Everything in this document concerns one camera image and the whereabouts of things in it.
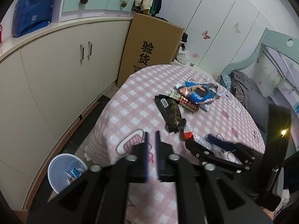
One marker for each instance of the brown cardboard box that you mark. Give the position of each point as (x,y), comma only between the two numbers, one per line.
(150,41)

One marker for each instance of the red checkered candy wrapper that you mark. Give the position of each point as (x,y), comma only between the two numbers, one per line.
(183,101)

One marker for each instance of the white plastic bag on floor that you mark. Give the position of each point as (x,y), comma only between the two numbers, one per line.
(182,56)

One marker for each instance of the pink checkered tablecloth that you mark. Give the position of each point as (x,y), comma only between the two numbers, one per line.
(143,106)

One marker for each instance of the blue tissue pack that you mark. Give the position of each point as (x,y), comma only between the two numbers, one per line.
(31,15)

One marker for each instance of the blue white snack wrapper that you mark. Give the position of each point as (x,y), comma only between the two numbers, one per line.
(74,173)

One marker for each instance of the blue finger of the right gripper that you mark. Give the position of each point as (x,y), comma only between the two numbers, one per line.
(203,154)
(227,146)

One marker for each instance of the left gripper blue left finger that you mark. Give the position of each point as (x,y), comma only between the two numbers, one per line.
(146,156)

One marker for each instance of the pink butterfly sticker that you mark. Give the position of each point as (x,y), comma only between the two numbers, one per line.
(205,35)

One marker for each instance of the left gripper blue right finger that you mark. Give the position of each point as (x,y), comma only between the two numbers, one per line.
(159,157)

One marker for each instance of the black snack wrapper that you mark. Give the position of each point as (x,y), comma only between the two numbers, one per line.
(170,112)

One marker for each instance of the white wardrobe doors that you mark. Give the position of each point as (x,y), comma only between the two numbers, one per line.
(235,28)

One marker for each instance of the grey folded blanket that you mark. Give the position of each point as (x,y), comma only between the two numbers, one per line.
(254,101)

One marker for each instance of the mint bunk bed frame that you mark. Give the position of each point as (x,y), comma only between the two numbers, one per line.
(281,49)

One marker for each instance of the orange blue snack wrapper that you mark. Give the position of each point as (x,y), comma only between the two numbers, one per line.
(200,94)

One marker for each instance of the white low cabinet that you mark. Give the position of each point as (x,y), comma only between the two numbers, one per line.
(48,79)

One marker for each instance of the light blue trash bin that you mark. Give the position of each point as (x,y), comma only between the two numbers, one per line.
(58,167)

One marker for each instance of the mint drawer unit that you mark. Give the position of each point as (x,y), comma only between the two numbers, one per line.
(95,0)

